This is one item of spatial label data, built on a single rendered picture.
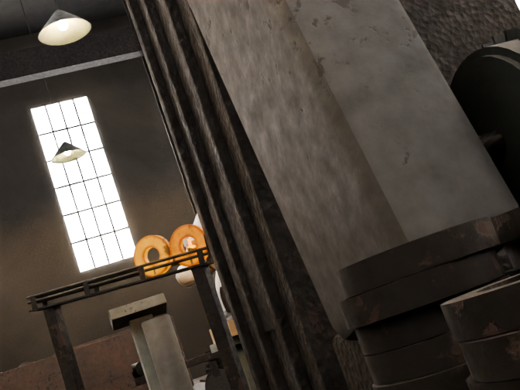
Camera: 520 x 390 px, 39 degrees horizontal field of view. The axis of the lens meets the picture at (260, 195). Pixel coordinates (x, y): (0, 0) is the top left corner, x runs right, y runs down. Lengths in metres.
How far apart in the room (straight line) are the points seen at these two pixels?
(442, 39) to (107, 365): 3.31
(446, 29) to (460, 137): 0.95
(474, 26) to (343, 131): 1.07
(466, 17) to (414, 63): 0.93
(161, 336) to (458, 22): 1.65
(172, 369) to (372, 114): 1.95
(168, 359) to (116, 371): 1.86
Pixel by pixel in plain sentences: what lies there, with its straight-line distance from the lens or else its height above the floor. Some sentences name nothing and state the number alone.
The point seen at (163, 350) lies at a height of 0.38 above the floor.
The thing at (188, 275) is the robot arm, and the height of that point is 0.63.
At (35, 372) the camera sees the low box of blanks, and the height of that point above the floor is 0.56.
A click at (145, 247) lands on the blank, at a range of 2.84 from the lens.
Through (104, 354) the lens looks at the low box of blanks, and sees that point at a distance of 4.87.
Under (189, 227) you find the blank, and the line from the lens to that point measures 2.76.
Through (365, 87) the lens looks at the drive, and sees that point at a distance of 1.29.
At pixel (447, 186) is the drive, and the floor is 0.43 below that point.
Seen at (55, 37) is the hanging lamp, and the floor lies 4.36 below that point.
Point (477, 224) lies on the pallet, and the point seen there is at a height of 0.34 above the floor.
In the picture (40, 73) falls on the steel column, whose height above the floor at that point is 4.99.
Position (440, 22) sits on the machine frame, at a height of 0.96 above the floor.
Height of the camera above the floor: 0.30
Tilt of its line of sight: 10 degrees up
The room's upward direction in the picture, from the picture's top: 20 degrees counter-clockwise
